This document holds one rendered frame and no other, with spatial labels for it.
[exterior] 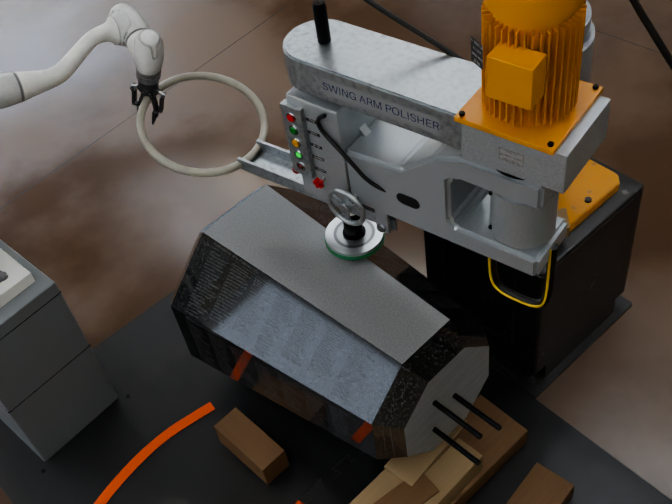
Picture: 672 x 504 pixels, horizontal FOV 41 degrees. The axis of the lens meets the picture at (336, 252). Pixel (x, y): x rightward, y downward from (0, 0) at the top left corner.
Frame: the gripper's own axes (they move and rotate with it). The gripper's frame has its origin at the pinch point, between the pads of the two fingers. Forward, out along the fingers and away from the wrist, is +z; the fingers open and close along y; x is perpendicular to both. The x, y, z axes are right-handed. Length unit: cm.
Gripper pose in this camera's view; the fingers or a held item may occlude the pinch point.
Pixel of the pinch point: (147, 114)
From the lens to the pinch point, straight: 355.1
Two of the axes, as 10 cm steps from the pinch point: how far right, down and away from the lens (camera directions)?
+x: 2.2, -8.0, 5.6
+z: -1.9, 5.3, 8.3
